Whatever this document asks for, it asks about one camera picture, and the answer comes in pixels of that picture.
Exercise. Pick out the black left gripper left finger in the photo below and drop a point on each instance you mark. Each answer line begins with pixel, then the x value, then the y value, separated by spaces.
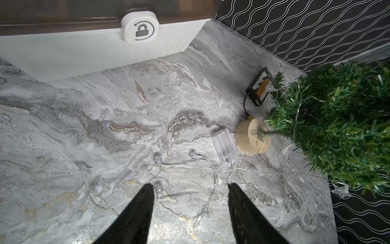
pixel 132 225

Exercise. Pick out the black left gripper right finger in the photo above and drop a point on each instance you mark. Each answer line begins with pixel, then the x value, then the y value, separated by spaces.
pixel 248 224

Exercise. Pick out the clear string lights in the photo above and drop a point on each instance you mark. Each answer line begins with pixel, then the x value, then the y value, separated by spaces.
pixel 191 183

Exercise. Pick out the small green christmas tree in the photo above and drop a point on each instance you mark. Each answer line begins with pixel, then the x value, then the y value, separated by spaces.
pixel 339 117

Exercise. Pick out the brown lid white storage box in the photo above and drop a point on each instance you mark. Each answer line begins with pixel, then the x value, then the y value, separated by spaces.
pixel 53 40

